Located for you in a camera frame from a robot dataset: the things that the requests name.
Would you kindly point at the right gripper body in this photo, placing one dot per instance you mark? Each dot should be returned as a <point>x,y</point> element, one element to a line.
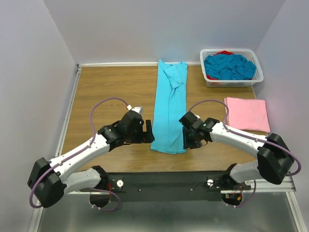
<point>189,139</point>

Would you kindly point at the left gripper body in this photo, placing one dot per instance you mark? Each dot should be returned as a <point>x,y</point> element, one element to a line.
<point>136,136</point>

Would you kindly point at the light blue t shirt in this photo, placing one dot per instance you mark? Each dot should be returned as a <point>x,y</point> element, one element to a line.
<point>170,106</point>

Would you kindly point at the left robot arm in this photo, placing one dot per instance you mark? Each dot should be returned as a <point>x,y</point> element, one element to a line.
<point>50,180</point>

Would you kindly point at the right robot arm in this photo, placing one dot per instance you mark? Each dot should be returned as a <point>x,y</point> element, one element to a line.
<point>272,161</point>

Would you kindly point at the folded pink t shirt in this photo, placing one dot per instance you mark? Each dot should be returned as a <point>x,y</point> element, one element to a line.
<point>247,114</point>

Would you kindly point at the white plastic laundry basket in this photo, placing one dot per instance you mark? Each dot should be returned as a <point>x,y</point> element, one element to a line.
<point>247,53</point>

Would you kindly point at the dark blue t shirt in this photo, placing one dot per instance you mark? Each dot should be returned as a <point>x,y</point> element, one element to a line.
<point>229,67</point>

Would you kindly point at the red t shirt in basket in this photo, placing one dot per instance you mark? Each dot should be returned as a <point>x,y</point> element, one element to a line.
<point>224,51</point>

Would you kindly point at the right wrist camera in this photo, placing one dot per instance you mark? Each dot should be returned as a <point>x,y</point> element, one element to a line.
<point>189,118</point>

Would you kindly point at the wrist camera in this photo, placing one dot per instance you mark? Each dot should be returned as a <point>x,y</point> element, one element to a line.
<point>138,109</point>
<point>189,118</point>

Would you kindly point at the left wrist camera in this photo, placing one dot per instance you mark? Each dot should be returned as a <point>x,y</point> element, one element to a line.
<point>138,109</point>

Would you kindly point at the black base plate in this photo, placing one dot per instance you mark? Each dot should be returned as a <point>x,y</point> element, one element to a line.
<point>169,186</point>

